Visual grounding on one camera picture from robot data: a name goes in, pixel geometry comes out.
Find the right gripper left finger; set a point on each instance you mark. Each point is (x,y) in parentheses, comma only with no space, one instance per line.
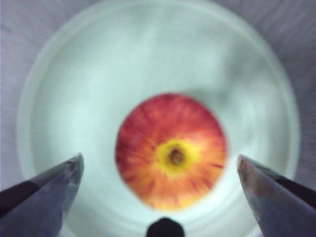
(37,205)

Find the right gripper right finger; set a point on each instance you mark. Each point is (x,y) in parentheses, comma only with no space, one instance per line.
(279,205)

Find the red yellow apple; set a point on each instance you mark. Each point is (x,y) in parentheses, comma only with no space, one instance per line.
(172,123)

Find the green plate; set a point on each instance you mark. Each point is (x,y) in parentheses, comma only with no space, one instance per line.
(98,74)

